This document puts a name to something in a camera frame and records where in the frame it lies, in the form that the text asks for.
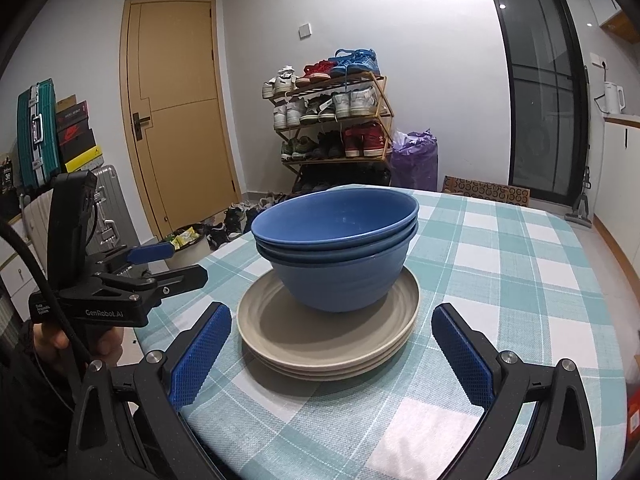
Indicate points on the teal checked tablecloth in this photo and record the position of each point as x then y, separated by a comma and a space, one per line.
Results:
500, 285

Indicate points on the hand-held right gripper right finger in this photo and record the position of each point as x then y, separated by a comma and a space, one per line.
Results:
462, 355

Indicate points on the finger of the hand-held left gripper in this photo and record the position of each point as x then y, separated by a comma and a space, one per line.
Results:
185, 277
150, 252

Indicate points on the black framed glass door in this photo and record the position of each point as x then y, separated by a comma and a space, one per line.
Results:
540, 85

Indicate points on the teal suitcase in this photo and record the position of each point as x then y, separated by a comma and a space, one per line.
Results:
42, 130

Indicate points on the white wall switch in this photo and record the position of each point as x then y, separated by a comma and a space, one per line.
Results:
304, 31

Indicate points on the white base cabinet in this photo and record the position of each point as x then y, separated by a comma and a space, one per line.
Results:
620, 180

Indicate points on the purple plastic bag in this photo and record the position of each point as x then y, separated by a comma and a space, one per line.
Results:
415, 160

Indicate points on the stick vacuum cleaner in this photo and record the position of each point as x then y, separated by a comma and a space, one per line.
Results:
582, 210

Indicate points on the wooden door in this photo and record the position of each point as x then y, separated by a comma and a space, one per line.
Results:
180, 85

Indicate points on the white low cabinet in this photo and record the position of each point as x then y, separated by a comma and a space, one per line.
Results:
20, 260

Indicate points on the blue bowl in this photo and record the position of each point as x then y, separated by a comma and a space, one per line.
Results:
340, 210
325, 256
340, 285

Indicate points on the cream plate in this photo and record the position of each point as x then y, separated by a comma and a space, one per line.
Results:
320, 366
265, 325
320, 375

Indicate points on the dark shoes and sandals pile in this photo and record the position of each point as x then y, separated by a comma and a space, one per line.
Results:
235, 220

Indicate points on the silver suitcase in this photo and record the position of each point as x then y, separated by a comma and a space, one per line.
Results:
112, 200

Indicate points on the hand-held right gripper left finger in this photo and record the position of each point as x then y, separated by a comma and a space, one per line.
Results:
200, 355

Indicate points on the person's left forearm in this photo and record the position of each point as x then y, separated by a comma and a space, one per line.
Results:
30, 410

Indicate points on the white electric kettle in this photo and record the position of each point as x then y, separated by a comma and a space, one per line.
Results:
614, 99

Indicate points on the wooden shoe rack with shoes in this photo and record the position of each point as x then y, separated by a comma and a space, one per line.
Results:
350, 102

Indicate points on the stack of shoe boxes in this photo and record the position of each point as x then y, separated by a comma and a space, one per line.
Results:
77, 135

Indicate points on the person's left hand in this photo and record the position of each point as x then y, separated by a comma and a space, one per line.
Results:
107, 345

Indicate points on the white wall outlet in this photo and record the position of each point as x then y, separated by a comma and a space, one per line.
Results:
598, 59

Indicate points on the patterned cardboard box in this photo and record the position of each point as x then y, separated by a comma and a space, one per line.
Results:
485, 191

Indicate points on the white wall cabinet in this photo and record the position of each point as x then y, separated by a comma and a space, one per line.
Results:
615, 0

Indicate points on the red box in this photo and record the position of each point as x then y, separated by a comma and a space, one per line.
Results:
635, 410

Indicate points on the trash bin with yellow wrappers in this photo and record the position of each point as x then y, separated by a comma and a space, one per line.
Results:
187, 237

